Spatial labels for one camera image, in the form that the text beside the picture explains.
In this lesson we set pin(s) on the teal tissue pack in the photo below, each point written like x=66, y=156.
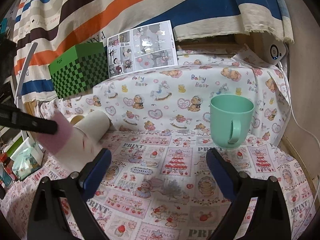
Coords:
x=26, y=161

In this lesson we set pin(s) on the mint green plastic mug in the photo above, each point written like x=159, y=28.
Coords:
x=230, y=120

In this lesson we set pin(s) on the pink and white paper cup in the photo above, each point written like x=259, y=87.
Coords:
x=69, y=146

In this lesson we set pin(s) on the red capped bottle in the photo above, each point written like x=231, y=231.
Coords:
x=6, y=162

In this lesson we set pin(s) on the white ceramic mug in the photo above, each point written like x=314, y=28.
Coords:
x=94, y=125

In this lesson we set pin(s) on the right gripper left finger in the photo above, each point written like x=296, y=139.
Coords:
x=47, y=219

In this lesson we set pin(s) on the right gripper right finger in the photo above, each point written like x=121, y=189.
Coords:
x=270, y=216

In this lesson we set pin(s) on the green checkered box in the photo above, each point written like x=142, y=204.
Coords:
x=79, y=69

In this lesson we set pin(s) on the christmas print tablecloth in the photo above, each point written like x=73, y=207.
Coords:
x=159, y=186

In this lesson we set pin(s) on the striped blanket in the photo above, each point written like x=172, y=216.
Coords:
x=57, y=25

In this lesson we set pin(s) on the baby bear patterned cloth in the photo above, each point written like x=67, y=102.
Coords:
x=178, y=97

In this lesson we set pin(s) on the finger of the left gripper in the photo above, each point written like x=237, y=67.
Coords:
x=12, y=117

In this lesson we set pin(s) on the white round speaker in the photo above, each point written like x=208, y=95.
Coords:
x=273, y=50

